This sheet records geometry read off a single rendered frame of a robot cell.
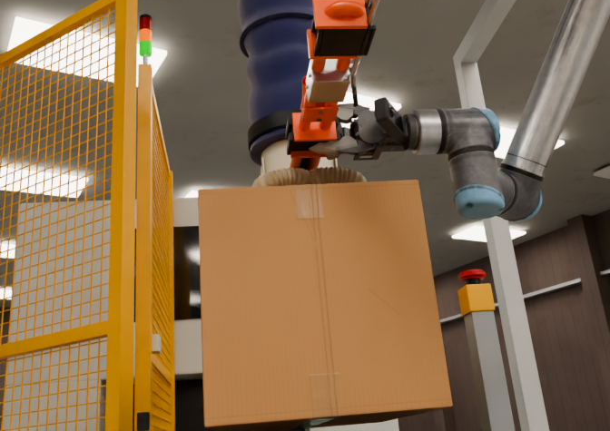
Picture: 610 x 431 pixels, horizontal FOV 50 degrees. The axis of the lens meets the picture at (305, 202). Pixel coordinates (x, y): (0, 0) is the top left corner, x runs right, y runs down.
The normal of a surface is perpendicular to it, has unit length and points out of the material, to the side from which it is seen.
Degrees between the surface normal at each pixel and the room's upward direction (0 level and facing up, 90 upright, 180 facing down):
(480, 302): 90
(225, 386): 90
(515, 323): 90
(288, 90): 79
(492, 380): 90
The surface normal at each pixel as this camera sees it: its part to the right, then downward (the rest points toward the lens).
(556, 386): -0.87, -0.11
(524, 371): 0.11, -0.36
